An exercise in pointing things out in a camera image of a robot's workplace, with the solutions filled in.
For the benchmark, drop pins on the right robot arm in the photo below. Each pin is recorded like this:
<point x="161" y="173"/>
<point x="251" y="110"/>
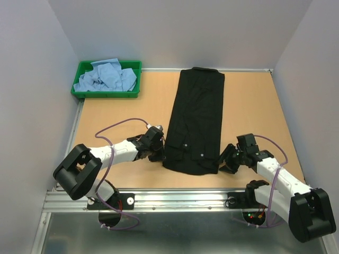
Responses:
<point x="307" y="211"/>

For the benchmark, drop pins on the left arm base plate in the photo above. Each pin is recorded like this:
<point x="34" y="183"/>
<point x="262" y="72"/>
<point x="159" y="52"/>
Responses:
<point x="124" y="201"/>

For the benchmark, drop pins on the aluminium mounting rail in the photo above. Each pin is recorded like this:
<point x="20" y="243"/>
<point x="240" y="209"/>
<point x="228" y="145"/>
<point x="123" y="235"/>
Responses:
<point x="172" y="221"/>

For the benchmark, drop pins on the green plastic bin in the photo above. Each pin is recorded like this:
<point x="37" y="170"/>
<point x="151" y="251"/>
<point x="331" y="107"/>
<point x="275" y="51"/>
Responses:
<point x="84" y="66"/>

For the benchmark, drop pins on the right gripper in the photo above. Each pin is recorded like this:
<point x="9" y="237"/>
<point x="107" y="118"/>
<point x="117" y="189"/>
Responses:
<point x="225" y="156"/>

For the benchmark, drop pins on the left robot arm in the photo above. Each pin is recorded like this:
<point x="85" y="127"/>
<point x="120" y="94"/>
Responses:
<point x="77" y="173"/>

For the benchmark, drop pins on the light blue shirt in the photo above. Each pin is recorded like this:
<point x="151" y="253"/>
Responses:
<point x="106" y="76"/>

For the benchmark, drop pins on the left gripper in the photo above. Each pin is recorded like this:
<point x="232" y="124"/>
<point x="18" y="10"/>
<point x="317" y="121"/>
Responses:
<point x="159" y="156"/>

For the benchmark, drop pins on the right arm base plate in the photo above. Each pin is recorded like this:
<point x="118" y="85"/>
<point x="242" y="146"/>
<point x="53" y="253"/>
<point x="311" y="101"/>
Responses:
<point x="241" y="200"/>

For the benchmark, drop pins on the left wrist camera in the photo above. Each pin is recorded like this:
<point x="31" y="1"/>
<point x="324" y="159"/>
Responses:
<point x="160" y="127"/>

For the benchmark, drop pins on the black long sleeve shirt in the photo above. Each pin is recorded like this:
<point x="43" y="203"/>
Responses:
<point x="193" y="139"/>

